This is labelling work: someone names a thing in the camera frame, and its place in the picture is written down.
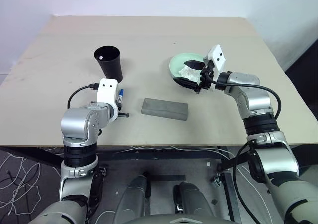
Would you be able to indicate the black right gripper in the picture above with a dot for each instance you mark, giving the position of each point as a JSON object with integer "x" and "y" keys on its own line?
{"x": 206, "y": 77}

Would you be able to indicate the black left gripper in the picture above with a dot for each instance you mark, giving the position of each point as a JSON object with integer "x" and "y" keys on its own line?
{"x": 119, "y": 107}

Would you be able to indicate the white tissue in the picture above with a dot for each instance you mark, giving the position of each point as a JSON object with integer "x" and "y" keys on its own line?
{"x": 188, "y": 72}

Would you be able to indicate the black whiteboard marker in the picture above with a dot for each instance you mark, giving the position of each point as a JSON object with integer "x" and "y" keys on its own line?
{"x": 125, "y": 114}

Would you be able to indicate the blue whiteboard marker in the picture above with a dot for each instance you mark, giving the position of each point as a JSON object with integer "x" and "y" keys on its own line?
{"x": 121, "y": 95}

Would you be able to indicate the pale green bowl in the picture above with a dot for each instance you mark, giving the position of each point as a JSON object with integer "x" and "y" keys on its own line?
{"x": 179, "y": 60}

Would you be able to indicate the grey rectangular sponge block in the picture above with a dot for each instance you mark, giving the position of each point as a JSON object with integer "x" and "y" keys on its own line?
{"x": 164, "y": 108}

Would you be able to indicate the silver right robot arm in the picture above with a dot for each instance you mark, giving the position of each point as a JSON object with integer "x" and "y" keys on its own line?
{"x": 253, "y": 99}

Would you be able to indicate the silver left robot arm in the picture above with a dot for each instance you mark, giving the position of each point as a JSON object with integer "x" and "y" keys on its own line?
{"x": 79, "y": 119}

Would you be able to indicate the black tapered cup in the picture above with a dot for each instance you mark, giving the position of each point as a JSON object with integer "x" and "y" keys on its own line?
{"x": 111, "y": 67}

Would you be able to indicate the grey rounded robot leg cover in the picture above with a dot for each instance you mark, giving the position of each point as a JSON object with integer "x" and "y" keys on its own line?
{"x": 134, "y": 194}
{"x": 191, "y": 196}

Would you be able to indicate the silver metal clamp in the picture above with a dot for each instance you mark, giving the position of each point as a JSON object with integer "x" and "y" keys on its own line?
{"x": 217, "y": 179}

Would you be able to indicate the grey robot torso top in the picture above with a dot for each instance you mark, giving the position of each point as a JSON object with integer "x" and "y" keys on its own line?
{"x": 183, "y": 219}

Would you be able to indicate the grey metal table leg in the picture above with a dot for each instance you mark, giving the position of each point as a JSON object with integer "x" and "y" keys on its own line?
{"x": 232, "y": 196}

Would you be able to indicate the small grey floor scrap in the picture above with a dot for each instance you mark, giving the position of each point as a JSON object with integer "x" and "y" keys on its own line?
{"x": 214, "y": 201}

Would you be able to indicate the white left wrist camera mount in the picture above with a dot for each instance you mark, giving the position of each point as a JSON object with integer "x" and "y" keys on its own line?
{"x": 106, "y": 92}

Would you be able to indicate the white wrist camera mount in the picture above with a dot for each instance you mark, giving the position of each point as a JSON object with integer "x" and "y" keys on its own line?
{"x": 106, "y": 92}
{"x": 217, "y": 56}

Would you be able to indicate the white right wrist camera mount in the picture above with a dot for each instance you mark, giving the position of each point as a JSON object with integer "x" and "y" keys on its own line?
{"x": 217, "y": 56}

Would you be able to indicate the black table frame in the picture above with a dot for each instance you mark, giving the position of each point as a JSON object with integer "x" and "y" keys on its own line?
{"x": 161, "y": 155}

